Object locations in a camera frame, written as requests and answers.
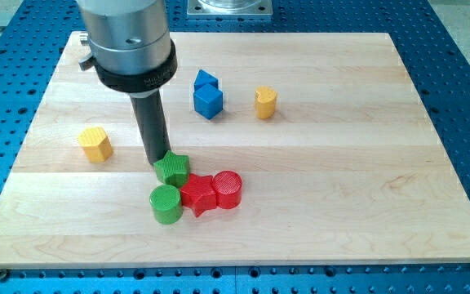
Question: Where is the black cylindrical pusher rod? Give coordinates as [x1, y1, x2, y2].
[130, 90, 171, 165]

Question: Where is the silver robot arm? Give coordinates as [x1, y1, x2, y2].
[77, 0, 178, 164]

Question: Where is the blue block behind cube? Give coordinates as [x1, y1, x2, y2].
[193, 69, 219, 91]

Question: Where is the yellow hexagon block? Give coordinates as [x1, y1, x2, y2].
[78, 127, 113, 163]

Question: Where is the green star block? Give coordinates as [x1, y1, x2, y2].
[153, 150, 190, 188]

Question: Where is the red star block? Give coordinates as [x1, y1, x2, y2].
[180, 173, 217, 217]

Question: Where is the green cylinder block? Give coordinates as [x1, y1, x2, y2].
[149, 185, 183, 225]

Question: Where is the red cylinder block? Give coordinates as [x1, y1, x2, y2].
[212, 170, 242, 209]

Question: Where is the yellow heart block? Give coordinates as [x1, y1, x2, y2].
[255, 86, 277, 119]

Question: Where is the blue perforated metal table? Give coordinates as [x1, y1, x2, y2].
[0, 0, 470, 293]

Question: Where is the light wooden board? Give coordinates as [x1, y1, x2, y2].
[0, 32, 470, 269]

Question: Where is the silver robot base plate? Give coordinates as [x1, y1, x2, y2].
[187, 0, 273, 17]

